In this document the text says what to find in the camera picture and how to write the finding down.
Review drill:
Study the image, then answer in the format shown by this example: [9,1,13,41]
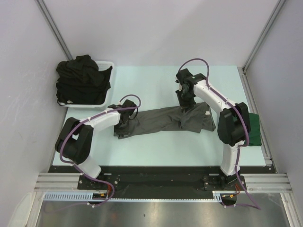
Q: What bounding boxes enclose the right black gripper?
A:
[176,88,196,112]

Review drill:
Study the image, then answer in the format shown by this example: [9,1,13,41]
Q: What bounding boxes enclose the grey t shirt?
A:
[128,102,216,138]

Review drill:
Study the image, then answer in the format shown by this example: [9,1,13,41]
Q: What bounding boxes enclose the black t shirts pile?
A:
[56,54,113,105]

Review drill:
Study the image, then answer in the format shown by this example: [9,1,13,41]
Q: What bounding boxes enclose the white plastic basket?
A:
[56,60,116,109]

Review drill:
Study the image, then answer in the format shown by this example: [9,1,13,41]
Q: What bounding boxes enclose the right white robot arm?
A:
[176,69,251,190]

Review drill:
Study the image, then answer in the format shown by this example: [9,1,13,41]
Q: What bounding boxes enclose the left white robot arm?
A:
[55,99,138,189]

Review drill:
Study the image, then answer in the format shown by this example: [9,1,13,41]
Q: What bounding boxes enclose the green folded t shirt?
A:
[249,113,262,146]

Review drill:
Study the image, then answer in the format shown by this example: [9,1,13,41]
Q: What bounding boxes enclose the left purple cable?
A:
[44,94,143,215]

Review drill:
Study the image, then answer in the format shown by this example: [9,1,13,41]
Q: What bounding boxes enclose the purple cable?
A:
[44,94,143,215]
[178,58,261,210]

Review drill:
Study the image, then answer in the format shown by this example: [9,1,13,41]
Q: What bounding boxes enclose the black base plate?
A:
[48,165,277,201]

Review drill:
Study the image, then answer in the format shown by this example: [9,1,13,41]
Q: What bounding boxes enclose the light blue cable duct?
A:
[44,192,222,203]

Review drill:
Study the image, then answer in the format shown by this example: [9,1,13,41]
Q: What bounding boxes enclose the aluminium frame rail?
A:
[34,173,293,193]

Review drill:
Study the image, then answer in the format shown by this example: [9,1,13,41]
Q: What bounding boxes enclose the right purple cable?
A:
[178,58,261,210]

